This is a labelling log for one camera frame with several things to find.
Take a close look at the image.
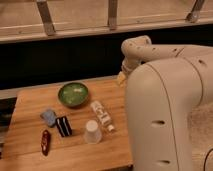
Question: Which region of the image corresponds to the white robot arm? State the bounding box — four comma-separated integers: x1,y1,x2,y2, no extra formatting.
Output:
119,36,213,171

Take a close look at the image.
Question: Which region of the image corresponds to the green ceramic bowl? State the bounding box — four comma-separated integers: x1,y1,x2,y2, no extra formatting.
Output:
58,82,89,108

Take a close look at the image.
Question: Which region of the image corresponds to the white small bottle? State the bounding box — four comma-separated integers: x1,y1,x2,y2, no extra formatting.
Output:
90,101,115,132

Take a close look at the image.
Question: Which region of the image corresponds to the wooden cutting board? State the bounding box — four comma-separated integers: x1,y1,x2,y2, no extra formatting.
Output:
0,79,132,171

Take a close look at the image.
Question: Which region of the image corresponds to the blue crumpled cloth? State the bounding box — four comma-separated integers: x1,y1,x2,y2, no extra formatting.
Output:
40,109,56,127

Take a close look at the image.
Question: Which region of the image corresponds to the middle metal railing post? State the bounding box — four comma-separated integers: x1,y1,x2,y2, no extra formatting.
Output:
107,0,118,30

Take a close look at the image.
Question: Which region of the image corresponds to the metal railing post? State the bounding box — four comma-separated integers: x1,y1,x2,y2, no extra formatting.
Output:
36,0,55,36
186,0,205,23
107,0,118,30

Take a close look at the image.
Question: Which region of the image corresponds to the right metal railing post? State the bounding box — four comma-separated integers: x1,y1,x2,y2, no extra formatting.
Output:
186,0,205,23

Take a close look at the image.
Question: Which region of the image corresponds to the left metal railing post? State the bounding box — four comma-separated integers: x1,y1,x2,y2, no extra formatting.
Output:
36,0,55,36

